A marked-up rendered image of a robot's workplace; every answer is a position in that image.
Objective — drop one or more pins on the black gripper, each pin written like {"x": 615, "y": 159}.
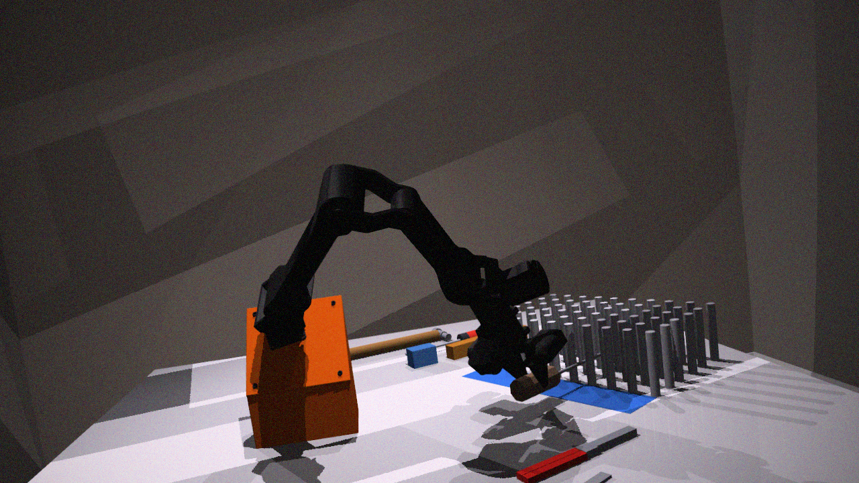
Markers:
{"x": 539, "y": 350}

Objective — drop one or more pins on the red-handled screwdriver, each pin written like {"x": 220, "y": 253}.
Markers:
{"x": 461, "y": 337}

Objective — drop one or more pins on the orange flat bar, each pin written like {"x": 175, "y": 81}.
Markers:
{"x": 459, "y": 349}

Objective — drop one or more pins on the blue rectangular block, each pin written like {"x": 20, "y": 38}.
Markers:
{"x": 422, "y": 355}

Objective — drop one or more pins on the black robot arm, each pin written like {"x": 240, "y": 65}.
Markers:
{"x": 287, "y": 294}

